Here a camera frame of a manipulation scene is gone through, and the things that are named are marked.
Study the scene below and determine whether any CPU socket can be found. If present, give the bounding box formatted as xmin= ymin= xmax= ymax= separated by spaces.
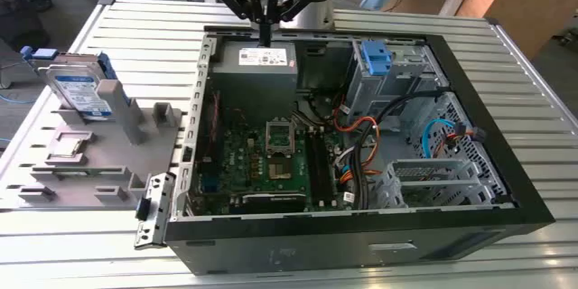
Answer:
xmin=267 ymin=156 xmax=295 ymax=181

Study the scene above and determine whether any black graphics card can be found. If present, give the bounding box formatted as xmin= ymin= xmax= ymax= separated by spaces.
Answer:
xmin=228 ymin=191 xmax=307 ymax=215

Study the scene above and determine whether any black mesh waste basket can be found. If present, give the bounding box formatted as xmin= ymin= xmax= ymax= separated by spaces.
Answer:
xmin=0 ymin=0 xmax=54 ymax=51

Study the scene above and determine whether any green motherboard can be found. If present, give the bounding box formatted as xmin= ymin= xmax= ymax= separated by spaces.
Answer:
xmin=193 ymin=112 xmax=360 ymax=217

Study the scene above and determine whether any blue drive cage latch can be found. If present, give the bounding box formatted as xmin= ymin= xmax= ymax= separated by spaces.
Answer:
xmin=360 ymin=41 xmax=392 ymax=76

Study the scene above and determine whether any blue data wire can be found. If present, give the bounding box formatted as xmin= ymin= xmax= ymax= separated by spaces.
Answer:
xmin=423 ymin=118 xmax=468 ymax=161

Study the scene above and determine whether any orange power wire black plug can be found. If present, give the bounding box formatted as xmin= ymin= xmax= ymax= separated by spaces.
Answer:
xmin=444 ymin=127 xmax=487 ymax=146

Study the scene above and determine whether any blue expansion slot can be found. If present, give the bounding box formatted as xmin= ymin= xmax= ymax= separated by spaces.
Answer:
xmin=201 ymin=173 xmax=218 ymax=194

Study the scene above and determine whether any silver CPU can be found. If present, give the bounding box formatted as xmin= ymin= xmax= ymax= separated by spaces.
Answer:
xmin=53 ymin=137 xmax=85 ymax=158

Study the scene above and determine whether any orange cable bundle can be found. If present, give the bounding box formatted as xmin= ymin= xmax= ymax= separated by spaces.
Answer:
xmin=332 ymin=116 xmax=384 ymax=183

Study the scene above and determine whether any metal disk bay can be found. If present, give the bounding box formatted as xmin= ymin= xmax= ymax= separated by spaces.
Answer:
xmin=373 ymin=158 xmax=509 ymax=209

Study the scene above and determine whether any black RAM slot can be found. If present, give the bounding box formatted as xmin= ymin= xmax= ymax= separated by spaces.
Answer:
xmin=316 ymin=126 xmax=339 ymax=207
xmin=305 ymin=126 xmax=325 ymax=206

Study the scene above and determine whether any hard disk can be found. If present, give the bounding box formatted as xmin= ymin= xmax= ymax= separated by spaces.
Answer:
xmin=20 ymin=45 xmax=114 ymax=121

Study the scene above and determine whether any thin red wire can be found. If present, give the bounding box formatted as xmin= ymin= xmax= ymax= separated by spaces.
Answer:
xmin=202 ymin=89 xmax=222 ymax=164

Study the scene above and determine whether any metal expansion bracket latch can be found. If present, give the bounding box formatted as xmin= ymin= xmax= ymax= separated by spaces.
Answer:
xmin=132 ymin=172 xmax=176 ymax=250

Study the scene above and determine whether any metal drive cage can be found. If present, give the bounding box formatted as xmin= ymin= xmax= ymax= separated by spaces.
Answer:
xmin=345 ymin=39 xmax=451 ymax=124

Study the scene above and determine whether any blue network cable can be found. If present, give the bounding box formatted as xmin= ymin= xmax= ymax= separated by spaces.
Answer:
xmin=0 ymin=91 xmax=32 ymax=106

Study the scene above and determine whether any grey power supply unit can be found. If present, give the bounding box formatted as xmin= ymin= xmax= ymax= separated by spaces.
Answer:
xmin=209 ymin=40 xmax=300 ymax=119

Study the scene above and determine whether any green RAM stick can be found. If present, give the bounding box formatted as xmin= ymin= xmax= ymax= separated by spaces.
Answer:
xmin=52 ymin=166 xmax=102 ymax=175

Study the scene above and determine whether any black open PC case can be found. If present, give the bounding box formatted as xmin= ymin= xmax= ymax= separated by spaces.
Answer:
xmin=161 ymin=24 xmax=556 ymax=276

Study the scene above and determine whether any black cable bundle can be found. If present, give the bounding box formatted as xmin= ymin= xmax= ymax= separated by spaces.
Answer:
xmin=351 ymin=89 xmax=452 ymax=211

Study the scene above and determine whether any grey parts rack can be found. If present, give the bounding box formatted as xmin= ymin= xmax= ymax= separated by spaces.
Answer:
xmin=17 ymin=77 xmax=188 ymax=207

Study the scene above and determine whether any metal socket cover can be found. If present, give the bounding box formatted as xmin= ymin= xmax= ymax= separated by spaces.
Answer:
xmin=264 ymin=118 xmax=297 ymax=156

